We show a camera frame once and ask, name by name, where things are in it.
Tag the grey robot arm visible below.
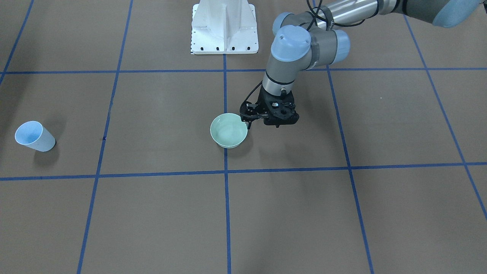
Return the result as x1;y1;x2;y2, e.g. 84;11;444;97
239;0;486;128

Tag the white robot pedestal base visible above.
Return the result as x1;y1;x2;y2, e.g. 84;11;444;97
190;0;259;54

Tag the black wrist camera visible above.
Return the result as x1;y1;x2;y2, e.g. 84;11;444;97
239;101;269;123

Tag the light blue plastic cup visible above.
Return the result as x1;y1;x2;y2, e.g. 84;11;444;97
14;120;56;152

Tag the pale green bowl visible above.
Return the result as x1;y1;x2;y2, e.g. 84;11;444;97
209;113;248;149

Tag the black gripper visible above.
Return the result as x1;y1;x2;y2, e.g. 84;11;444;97
247;87;299;130

